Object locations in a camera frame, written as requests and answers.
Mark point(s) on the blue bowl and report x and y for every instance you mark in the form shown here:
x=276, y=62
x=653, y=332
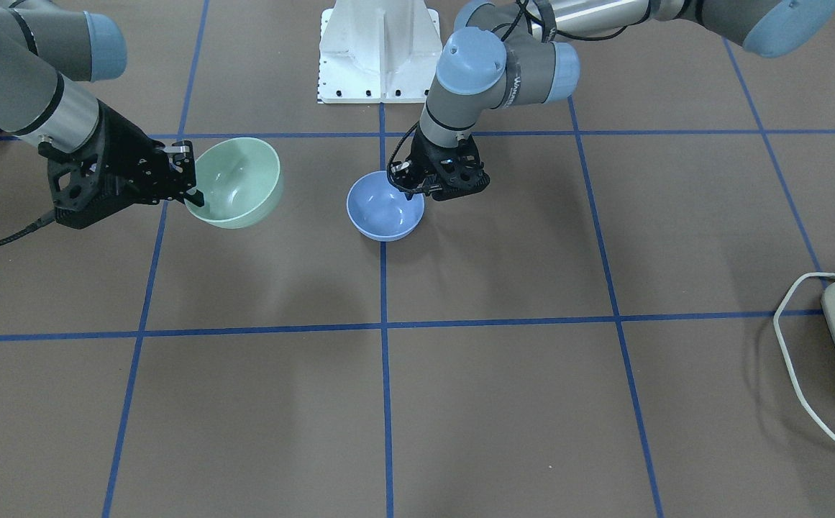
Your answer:
x=381, y=212

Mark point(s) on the green bowl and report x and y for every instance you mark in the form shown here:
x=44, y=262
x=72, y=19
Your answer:
x=241, y=181

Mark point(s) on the white pedestal column base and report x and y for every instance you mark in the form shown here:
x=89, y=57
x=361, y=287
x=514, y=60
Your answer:
x=377, y=52

